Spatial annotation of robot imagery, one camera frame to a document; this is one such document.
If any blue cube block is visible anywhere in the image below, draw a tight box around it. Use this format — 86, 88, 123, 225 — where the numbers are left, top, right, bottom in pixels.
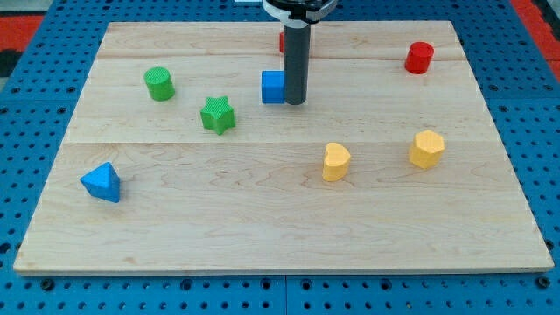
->
261, 70, 285, 104

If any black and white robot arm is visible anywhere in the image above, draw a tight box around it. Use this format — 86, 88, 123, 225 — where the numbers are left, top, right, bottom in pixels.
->
262, 0, 338, 29

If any yellow heart block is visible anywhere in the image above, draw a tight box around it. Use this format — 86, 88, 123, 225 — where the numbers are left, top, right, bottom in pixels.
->
322, 143, 351, 182

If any green star block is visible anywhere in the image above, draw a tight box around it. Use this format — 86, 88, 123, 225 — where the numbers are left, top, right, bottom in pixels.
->
200, 96, 236, 135

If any light wooden board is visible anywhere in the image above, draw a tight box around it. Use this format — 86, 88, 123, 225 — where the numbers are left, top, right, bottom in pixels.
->
13, 21, 554, 276

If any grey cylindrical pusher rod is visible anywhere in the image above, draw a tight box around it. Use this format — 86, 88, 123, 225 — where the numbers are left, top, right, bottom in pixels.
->
283, 24, 311, 105

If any red block behind rod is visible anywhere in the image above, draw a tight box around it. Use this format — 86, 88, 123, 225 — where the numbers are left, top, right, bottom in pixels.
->
279, 32, 284, 54

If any green cylinder block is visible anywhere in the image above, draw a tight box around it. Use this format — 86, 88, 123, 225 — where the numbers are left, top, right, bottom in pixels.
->
143, 66, 175, 102

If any yellow hexagon block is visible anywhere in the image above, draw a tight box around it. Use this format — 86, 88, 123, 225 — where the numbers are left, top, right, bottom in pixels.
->
409, 129, 445, 169

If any red cylinder block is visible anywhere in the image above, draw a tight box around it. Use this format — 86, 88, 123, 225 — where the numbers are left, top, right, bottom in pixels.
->
404, 41, 435, 74

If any blue triangle block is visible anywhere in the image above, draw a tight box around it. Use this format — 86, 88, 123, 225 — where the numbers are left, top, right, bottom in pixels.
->
80, 162, 120, 203

